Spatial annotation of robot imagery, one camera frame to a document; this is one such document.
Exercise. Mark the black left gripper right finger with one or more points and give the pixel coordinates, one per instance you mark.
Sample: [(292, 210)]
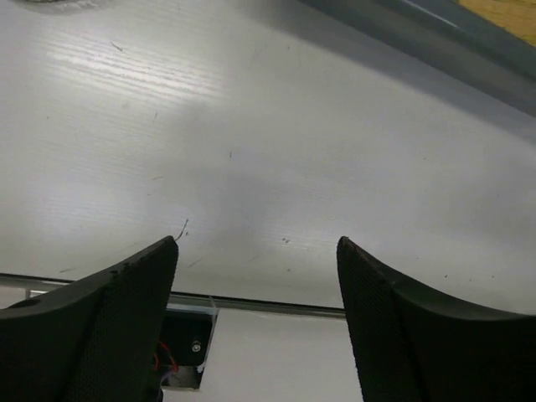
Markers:
[(412, 342)]

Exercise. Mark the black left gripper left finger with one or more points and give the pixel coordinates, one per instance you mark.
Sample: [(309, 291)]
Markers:
[(94, 339)]

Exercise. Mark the bamboo woven mat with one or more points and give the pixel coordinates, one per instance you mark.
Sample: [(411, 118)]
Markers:
[(515, 16)]

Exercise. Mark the grey plastic bin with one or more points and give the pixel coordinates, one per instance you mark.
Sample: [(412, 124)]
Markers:
[(450, 38)]

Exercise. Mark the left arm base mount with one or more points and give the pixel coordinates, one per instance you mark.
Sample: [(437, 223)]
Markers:
[(184, 342)]

